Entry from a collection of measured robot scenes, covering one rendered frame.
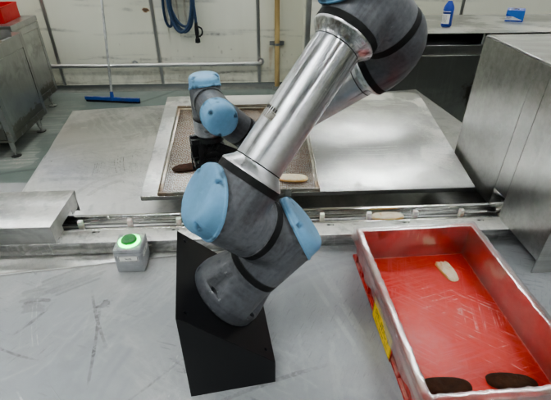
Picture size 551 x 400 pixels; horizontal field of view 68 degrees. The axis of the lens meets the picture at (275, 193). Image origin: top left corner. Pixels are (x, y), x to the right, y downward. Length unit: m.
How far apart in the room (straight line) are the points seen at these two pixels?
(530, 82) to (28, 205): 1.39
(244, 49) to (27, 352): 4.13
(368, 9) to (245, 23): 4.07
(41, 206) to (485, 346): 1.18
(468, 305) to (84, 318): 0.90
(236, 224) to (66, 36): 4.63
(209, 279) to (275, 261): 0.13
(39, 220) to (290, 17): 3.89
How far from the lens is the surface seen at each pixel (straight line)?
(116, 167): 1.64
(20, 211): 1.33
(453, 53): 2.99
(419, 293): 1.09
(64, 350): 1.04
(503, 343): 1.06
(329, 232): 1.16
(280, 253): 0.71
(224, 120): 0.89
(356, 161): 1.42
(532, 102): 1.25
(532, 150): 1.24
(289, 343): 0.95
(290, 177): 1.30
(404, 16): 0.75
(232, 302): 0.77
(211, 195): 0.62
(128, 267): 1.14
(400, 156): 1.48
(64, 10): 5.11
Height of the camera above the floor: 1.58
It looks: 33 degrees down
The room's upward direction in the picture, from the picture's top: straight up
